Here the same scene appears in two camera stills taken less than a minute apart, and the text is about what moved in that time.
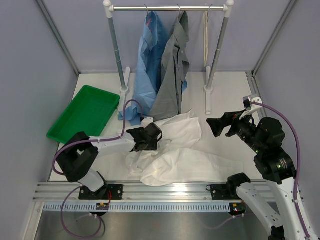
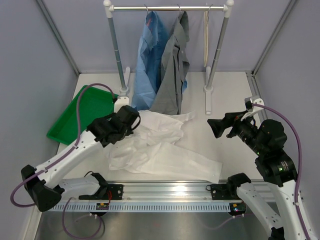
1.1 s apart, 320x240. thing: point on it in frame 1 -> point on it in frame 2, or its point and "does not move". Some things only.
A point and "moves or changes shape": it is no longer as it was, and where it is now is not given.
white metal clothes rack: x=124 y=72 does not move
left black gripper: x=152 y=145 -> x=129 y=131
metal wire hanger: x=205 y=34 does not move
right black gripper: x=228 y=118 does not move
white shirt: x=170 y=163 moves or changes shape
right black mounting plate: x=227 y=191 does not move
